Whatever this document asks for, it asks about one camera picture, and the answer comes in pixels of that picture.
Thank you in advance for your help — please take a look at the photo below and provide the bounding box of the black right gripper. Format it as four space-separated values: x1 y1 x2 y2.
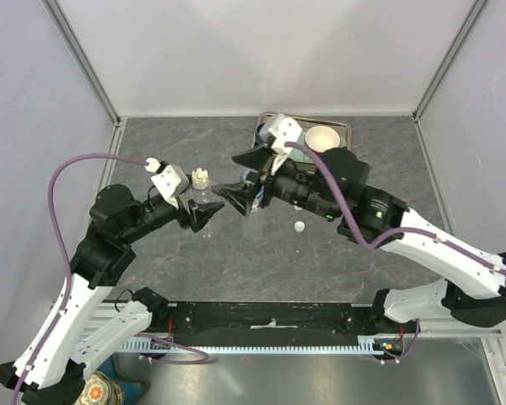
213 140 340 221

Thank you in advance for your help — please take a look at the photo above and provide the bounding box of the clear bottle with notched cap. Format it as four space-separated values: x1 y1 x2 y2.
191 167 217 240

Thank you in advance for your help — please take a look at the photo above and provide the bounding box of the cream notched bottle cap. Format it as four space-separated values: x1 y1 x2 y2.
191 168 210 190

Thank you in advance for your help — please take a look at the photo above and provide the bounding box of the clear wide plastic bottle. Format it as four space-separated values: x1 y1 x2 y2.
242 208 265 241

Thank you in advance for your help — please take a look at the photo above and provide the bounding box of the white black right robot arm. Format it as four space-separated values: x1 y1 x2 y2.
213 142 506 332

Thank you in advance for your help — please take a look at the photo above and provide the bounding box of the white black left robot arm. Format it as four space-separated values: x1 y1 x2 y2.
0 184 224 404

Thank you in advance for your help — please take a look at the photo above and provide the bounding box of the blue label plastic bottle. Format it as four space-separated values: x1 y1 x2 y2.
240 169 265 212

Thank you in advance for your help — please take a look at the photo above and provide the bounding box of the dark blue ceramic cup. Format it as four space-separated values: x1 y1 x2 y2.
254 123 270 146

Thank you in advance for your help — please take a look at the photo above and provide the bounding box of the light green square plate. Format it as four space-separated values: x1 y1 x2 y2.
289 131 347 163

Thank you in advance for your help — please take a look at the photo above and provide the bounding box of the metal serving tray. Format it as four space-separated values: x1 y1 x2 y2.
253 112 352 172

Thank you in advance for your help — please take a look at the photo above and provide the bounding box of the cream and brown bowl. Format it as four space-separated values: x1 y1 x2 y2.
305 126 339 154

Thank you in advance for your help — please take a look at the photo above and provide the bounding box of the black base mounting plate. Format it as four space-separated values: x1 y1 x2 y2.
148 301 380 348

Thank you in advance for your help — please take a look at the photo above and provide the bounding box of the blue star shaped dish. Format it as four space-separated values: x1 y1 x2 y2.
106 380 144 405

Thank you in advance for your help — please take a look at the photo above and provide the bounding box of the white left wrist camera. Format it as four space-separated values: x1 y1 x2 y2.
145 158 190 209

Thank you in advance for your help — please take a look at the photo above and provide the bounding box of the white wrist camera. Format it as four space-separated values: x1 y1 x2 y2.
262 113 303 175
145 158 190 209

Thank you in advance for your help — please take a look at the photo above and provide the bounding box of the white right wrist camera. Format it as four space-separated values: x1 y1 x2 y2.
262 113 303 175

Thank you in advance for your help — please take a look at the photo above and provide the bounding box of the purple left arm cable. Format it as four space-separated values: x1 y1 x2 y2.
10 153 210 405

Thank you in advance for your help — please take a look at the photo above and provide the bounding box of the light blue cable duct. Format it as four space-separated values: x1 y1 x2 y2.
116 336 402 355

